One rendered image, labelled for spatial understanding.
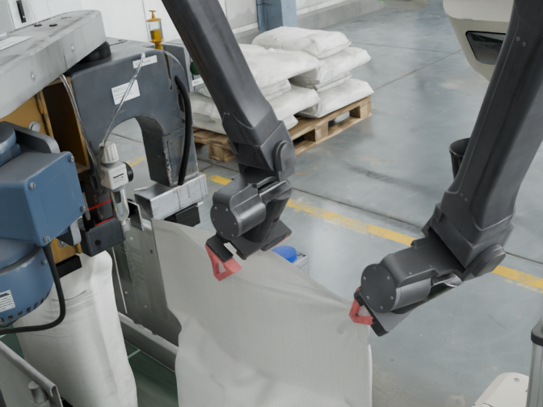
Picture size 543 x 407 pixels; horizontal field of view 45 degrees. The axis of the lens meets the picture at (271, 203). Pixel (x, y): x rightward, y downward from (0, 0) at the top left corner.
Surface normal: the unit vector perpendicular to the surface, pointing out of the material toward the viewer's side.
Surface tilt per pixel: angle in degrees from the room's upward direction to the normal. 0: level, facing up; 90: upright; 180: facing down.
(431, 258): 30
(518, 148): 118
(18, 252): 90
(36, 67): 90
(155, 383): 0
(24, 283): 91
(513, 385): 0
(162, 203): 90
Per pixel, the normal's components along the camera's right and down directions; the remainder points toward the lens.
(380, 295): -0.81, 0.14
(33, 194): 0.95, 0.06
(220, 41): 0.71, 0.23
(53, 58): 0.99, -0.04
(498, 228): 0.52, 0.70
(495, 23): -0.46, 0.87
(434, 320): -0.08, -0.89
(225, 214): -0.66, 0.39
